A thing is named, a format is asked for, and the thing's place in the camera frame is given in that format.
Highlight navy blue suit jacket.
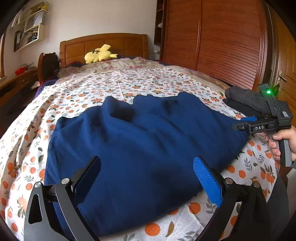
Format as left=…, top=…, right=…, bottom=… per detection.
left=44, top=92, right=249, bottom=237

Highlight yellow Pikachu plush toy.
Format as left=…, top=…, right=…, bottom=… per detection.
left=84, top=44, right=118, bottom=64

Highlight orange-print white bed sheet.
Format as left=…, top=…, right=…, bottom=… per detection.
left=1, top=65, right=280, bottom=240

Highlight wooden chair with black bag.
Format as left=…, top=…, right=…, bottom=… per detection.
left=37, top=52, right=60, bottom=85

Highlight wooden door with handle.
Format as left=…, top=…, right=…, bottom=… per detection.
left=268, top=6, right=295, bottom=115

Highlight folded dark grey clothes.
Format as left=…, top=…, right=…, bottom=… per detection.
left=223, top=86, right=293, bottom=118

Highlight floral quilt at headboard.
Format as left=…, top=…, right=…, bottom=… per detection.
left=58, top=57, right=230, bottom=90

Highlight person's right hand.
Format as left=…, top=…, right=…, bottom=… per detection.
left=265, top=126, right=296, bottom=162

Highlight wooden louvered wardrobe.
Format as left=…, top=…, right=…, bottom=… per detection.
left=156, top=1, right=271, bottom=90

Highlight wooden bed headboard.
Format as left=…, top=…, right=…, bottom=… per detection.
left=59, top=33, right=149, bottom=68

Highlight wooden desk cabinet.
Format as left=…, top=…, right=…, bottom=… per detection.
left=1, top=68, right=38, bottom=137

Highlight red bowl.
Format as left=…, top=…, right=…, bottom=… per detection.
left=15, top=67, right=27, bottom=76

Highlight white wall shelf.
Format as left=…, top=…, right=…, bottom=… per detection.
left=11, top=1, right=49, bottom=52

